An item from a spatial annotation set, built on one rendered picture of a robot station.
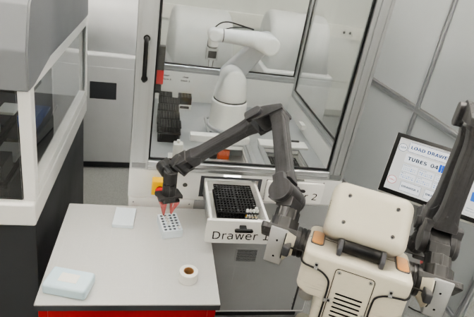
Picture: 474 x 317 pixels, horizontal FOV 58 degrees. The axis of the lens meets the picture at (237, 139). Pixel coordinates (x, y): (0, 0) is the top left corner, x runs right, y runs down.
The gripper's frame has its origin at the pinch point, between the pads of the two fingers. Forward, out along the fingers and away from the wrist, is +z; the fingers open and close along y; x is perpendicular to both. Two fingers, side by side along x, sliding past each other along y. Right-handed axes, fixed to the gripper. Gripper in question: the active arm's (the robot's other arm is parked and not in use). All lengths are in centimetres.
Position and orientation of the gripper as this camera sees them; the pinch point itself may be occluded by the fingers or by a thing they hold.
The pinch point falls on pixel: (166, 212)
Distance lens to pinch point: 183.6
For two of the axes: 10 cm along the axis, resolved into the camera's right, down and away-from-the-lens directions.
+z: -1.4, 9.1, 3.8
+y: -8.8, 0.6, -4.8
